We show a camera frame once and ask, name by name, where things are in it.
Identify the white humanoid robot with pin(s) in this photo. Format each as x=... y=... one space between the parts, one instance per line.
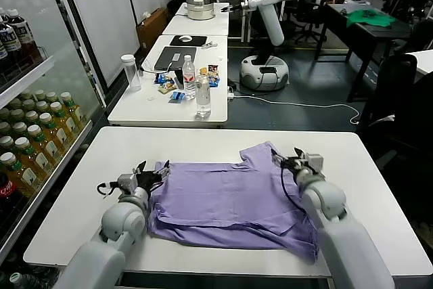
x=270 y=21

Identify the beige snack packet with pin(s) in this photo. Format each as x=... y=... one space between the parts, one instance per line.
x=165 y=88

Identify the white power strip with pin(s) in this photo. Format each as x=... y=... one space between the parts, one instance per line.
x=230 y=93

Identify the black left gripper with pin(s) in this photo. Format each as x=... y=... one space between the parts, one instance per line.
x=149 y=182

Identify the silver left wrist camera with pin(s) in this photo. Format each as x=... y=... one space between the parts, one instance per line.
x=126 y=182

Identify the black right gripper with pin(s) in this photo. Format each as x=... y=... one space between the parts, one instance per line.
x=293 y=165

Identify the green cap bottle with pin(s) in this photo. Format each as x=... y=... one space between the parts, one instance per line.
x=14 y=278

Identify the purple t-shirt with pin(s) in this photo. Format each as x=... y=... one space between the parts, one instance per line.
x=220 y=194

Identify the steel steamer pot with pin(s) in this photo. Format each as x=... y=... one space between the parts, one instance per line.
x=199 y=11

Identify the yellow tea bottle white cap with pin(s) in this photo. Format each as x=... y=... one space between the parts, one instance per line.
x=5 y=140
x=55 y=108
x=41 y=105
x=34 y=130
x=39 y=93
x=28 y=103
x=7 y=158
x=31 y=116
x=45 y=118
x=21 y=142
x=51 y=96
x=18 y=128
x=65 y=96

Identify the black mouse pad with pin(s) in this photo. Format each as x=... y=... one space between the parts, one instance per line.
x=197 y=41

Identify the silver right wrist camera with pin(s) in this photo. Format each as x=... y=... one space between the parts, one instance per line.
x=314 y=162

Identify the dark tea bottle white cap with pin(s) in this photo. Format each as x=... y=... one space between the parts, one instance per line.
x=7 y=44
x=21 y=36

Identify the clear tumbler white lid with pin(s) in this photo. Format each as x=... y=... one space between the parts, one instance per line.
x=132 y=75

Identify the dark snack packet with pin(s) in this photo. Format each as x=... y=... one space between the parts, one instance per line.
x=211 y=69

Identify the red label water bottle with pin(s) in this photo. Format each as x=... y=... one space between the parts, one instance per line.
x=188 y=78

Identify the yellow snack packet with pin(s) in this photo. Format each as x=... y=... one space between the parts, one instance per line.
x=202 y=71

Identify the red label cola bottle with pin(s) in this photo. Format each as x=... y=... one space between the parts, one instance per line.
x=5 y=188

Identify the brown cardboard box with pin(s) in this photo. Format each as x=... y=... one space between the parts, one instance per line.
x=151 y=27

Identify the white side table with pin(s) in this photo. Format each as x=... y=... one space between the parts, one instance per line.
x=424 y=62

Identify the black table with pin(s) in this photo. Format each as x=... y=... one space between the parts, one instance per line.
x=378 y=32

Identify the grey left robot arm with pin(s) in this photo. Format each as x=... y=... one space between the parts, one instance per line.
x=121 y=221

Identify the clear bottle white cap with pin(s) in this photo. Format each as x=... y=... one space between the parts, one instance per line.
x=202 y=99

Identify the black closed laptop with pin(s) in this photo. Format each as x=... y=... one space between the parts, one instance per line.
x=168 y=58

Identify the small metal clip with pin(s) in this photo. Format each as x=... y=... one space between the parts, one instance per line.
x=209 y=45

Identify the green cloth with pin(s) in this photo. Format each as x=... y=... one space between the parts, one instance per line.
x=366 y=19

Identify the blue snack packet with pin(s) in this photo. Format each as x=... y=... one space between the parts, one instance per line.
x=159 y=78
x=177 y=96
x=213 y=81

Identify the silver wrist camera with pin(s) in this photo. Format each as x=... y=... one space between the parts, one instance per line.
x=314 y=162
x=126 y=182

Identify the glass door drinks cooler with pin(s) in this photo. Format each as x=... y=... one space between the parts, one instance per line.
x=67 y=31

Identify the black box stand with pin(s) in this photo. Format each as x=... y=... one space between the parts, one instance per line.
x=178 y=76

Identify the black office chair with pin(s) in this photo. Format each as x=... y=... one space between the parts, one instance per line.
x=310 y=14
x=395 y=99

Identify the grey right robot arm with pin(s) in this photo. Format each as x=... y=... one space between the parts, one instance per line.
x=345 y=245

